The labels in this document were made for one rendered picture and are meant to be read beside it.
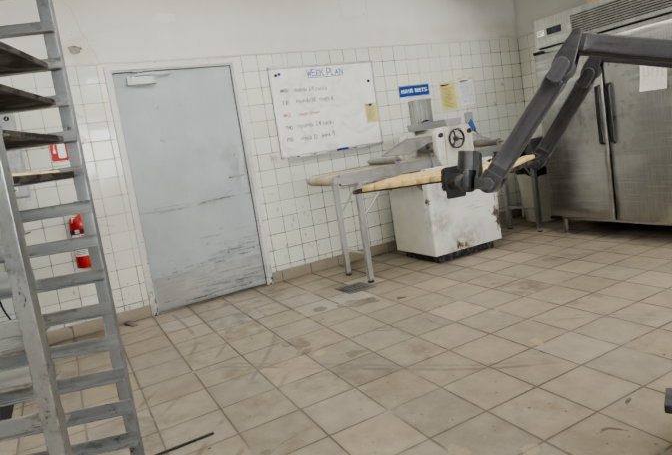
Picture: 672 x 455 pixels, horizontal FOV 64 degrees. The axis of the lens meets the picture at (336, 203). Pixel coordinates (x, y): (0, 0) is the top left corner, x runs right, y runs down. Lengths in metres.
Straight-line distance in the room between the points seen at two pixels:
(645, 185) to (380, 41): 2.79
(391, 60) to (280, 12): 1.27
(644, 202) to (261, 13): 3.67
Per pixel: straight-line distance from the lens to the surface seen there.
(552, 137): 2.21
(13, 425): 1.22
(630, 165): 5.07
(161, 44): 4.88
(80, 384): 1.63
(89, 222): 1.51
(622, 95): 5.05
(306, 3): 5.42
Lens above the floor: 1.21
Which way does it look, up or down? 6 degrees down
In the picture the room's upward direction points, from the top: 9 degrees counter-clockwise
